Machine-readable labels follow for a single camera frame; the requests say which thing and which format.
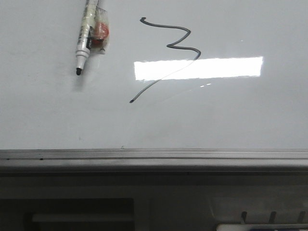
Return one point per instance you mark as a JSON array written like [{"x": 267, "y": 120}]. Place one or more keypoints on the white black-tip whiteboard marker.
[{"x": 93, "y": 35}]

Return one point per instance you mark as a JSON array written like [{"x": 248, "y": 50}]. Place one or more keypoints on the white marker tray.
[{"x": 262, "y": 227}]

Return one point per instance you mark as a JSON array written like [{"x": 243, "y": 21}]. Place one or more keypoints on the white whiteboard with aluminium frame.
[{"x": 184, "y": 85}]

